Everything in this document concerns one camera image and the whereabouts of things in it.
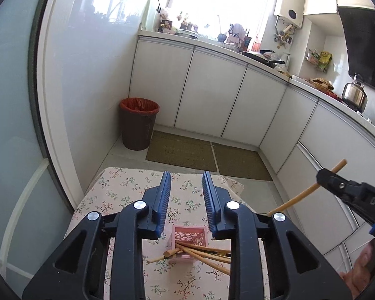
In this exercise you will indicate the white base cabinets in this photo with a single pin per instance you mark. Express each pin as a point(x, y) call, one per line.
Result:
point(212, 97)

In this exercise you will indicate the brown trash bin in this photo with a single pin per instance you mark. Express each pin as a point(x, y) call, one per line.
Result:
point(137, 131)

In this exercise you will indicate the red bottle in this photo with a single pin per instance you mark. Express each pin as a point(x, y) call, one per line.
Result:
point(256, 45)

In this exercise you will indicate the black range hood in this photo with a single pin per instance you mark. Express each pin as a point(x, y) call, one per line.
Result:
point(365, 43)

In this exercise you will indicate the pink plastic basket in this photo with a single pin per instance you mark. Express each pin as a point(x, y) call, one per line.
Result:
point(187, 234)

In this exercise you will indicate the white cutting board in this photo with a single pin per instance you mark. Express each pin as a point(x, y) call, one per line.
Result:
point(151, 14)

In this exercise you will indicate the woven food basket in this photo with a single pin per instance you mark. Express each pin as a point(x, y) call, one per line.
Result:
point(322, 84)

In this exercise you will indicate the red bin liner bag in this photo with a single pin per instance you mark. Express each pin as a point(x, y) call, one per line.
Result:
point(139, 105)

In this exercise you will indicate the steel basin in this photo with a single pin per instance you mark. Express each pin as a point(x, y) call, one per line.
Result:
point(187, 33)

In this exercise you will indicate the large olive floor mat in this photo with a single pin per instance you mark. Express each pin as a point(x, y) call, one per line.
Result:
point(181, 151)

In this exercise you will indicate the small olive floor mat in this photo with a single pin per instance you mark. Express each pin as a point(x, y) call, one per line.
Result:
point(240, 162)

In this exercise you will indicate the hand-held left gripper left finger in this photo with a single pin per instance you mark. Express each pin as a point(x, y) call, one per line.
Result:
point(162, 200)

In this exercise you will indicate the black frying pan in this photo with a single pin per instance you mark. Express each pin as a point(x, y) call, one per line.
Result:
point(262, 57)

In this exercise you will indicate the white water heater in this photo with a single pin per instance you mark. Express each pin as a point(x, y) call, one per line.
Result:
point(289, 4)

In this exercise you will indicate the frosted glass sliding door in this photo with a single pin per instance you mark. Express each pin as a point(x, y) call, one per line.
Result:
point(9, 131)

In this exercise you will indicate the person's right hand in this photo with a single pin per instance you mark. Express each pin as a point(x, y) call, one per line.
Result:
point(357, 272)

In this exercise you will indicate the white jug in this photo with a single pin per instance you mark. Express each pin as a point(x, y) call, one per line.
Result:
point(285, 62)

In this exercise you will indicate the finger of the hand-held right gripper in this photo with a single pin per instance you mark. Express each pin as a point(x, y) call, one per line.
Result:
point(340, 186)

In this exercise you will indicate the wall rack with packets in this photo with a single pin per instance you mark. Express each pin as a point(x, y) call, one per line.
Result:
point(320, 60)

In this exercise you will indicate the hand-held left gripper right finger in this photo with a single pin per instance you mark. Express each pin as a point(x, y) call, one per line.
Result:
point(210, 200)

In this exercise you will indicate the steel kettle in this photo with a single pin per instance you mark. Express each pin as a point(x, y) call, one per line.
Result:
point(354, 95)

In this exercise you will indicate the floral tablecloth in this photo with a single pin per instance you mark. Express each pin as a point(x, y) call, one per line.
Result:
point(118, 190)

